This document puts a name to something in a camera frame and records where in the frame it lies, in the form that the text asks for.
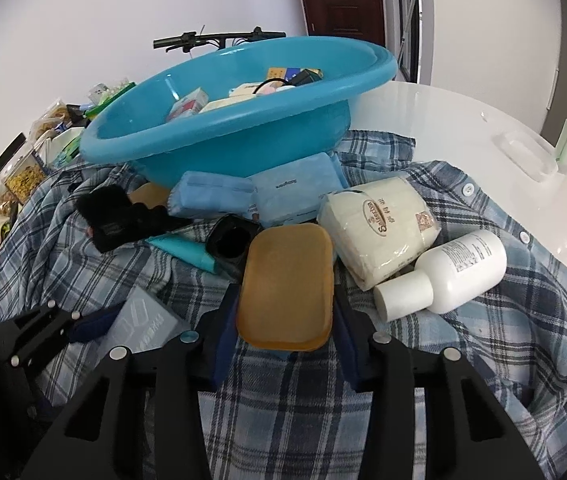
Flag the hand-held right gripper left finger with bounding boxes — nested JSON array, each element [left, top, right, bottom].
[[23, 285, 241, 480]]

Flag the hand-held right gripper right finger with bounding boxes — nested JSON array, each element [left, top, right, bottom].
[[333, 290, 547, 480]]

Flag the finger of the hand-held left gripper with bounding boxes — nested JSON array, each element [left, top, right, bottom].
[[0, 301, 126, 371]]

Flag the grey translucent packet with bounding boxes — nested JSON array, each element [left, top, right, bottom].
[[94, 287, 186, 356]]

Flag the orange soap box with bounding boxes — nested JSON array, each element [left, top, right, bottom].
[[236, 223, 335, 353]]

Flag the small black box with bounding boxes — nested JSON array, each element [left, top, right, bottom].
[[206, 214, 264, 281]]

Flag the black fuzzy hair tie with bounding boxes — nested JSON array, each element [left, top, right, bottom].
[[76, 185, 194, 253]]

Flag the sky blue tissue pack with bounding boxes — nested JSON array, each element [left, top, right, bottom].
[[168, 171, 259, 221]]

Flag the pale blue printed wipes pack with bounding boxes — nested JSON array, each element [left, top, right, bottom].
[[250, 152, 349, 228]]

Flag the blue plastic basin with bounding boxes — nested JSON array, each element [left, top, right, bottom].
[[78, 36, 398, 188]]

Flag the teal tube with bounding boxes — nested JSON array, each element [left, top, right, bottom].
[[146, 234, 219, 273]]

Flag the white tissue roll pack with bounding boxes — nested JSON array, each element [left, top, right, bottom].
[[317, 176, 439, 292]]

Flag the blue plaid shirt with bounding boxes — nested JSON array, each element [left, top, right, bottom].
[[0, 130, 567, 480]]

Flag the white plastic bottle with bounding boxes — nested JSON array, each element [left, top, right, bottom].
[[373, 230, 508, 323]]

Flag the clear cereal jar black lid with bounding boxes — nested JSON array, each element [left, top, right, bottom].
[[0, 132, 51, 206]]

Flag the yellow bin with green rim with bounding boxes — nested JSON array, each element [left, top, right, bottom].
[[86, 85, 136, 118]]

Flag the white pill blister packs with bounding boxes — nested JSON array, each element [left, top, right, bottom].
[[88, 77, 134, 101]]

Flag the clear plastic container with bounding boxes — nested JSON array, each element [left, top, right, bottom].
[[496, 130, 559, 182]]

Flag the black charger box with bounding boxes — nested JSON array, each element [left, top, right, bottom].
[[291, 69, 325, 88]]

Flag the black bicycle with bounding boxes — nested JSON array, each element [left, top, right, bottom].
[[153, 26, 287, 53]]

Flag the black framed glass door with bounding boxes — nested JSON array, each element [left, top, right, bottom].
[[391, 0, 421, 81]]

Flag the brown entrance door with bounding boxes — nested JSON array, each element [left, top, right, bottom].
[[293, 0, 387, 43]]

